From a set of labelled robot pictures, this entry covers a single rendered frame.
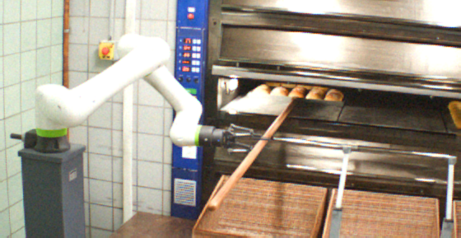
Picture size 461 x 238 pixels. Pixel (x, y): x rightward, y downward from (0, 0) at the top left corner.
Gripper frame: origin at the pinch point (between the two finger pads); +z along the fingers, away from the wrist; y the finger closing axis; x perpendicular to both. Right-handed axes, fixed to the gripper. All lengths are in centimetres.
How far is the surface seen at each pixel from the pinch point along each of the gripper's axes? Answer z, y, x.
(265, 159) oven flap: -7, 23, -53
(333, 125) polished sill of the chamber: 26, 2, -54
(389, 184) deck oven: 58, 29, -54
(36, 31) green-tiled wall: -124, -38, -27
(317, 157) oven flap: 19, 19, -54
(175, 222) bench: -51, 61, -45
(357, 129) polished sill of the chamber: 39, 3, -54
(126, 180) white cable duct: -84, 45, -55
